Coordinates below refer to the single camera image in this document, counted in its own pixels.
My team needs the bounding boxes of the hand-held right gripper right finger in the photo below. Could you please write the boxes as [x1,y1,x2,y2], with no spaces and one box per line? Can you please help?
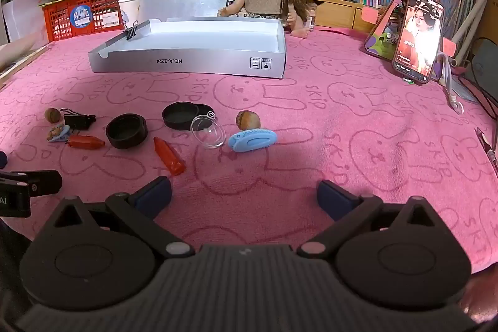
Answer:
[298,180,438,259]

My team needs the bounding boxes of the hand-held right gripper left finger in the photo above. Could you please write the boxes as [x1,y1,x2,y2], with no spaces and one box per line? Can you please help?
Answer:
[52,176,195,259]

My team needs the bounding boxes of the red bullet-shaped cap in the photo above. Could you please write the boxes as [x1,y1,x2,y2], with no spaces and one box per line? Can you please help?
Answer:
[153,137,186,175]
[67,135,106,149]

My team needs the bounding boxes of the blue alligator hair clip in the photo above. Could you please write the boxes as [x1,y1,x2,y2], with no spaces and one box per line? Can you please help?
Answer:
[47,124,71,143]

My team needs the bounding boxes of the black round container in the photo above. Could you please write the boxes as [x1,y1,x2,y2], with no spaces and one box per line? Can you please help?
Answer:
[106,114,148,150]

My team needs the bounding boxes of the clear plastic dome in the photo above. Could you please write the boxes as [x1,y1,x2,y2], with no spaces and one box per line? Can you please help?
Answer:
[190,111,227,148]

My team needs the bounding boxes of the blue oval hair clip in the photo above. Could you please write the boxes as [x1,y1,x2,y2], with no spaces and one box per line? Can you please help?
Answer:
[228,129,278,153]

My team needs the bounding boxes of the brown acorn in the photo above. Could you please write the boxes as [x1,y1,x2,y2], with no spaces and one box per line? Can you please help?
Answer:
[236,110,261,131]

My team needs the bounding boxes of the silver cardboard box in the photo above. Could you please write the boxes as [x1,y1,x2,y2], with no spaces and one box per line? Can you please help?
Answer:
[88,18,287,80]

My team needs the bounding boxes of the pink rabbit print towel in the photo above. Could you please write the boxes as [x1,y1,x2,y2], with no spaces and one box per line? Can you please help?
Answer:
[0,26,498,278]

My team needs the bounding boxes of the red plastic basket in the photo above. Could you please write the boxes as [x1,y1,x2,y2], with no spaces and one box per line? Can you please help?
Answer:
[39,0,127,44]

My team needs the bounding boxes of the dark pen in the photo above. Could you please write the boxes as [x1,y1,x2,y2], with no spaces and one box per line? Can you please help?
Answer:
[475,127,498,177]

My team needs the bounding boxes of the black binder clip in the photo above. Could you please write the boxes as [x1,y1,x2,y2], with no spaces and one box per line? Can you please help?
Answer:
[124,21,143,42]

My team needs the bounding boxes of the pink cardboard phone stand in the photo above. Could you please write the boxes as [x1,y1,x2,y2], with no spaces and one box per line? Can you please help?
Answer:
[364,0,456,68]

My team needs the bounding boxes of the small bottle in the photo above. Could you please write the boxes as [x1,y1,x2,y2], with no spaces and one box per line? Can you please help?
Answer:
[305,3,317,32]

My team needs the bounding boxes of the smartphone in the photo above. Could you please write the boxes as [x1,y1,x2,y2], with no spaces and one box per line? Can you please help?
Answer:
[392,0,444,85]

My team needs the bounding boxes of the wooden drawer shelf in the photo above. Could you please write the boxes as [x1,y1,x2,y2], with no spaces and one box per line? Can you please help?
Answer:
[307,0,386,34]

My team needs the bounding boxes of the white paper cup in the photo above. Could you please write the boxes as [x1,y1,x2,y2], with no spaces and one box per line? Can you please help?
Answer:
[118,0,143,33]

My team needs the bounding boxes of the white plastic tube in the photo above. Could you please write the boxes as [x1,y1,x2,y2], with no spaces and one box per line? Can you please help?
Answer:
[453,0,498,66]

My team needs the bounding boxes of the white cable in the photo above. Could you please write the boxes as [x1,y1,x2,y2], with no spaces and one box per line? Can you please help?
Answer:
[438,54,465,114]

